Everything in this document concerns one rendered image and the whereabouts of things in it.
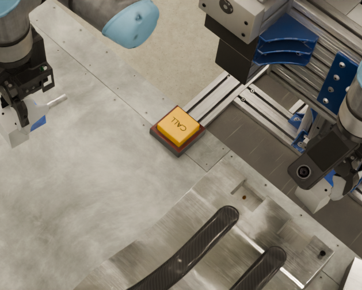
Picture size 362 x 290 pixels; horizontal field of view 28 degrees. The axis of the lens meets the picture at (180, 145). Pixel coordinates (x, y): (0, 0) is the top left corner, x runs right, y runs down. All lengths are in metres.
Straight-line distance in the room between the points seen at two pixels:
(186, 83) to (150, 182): 1.13
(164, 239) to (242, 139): 0.94
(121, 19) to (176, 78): 1.51
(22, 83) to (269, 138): 1.14
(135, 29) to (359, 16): 0.63
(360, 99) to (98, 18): 0.38
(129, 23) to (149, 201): 0.48
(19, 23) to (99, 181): 0.44
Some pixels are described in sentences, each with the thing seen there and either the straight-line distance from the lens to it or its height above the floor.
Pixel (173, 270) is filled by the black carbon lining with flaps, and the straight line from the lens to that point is 1.23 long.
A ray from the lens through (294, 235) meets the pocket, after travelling 1.31.
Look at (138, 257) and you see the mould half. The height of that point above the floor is 0.90.
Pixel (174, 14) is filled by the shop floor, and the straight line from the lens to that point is 2.66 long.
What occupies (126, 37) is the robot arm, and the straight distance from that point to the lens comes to 0.99.
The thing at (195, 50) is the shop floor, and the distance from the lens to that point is 2.57.
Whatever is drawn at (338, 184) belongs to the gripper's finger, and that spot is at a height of 1.01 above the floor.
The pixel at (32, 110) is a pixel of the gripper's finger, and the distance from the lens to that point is 1.24.
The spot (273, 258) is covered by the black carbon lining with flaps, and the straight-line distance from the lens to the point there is 1.26.
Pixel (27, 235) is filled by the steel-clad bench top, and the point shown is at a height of 0.80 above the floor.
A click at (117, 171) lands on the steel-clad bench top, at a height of 0.80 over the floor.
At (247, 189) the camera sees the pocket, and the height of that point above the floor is 0.87.
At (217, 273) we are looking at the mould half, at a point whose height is 0.88.
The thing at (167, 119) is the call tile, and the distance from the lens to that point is 1.42.
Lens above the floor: 2.04
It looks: 60 degrees down
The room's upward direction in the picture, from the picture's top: 9 degrees clockwise
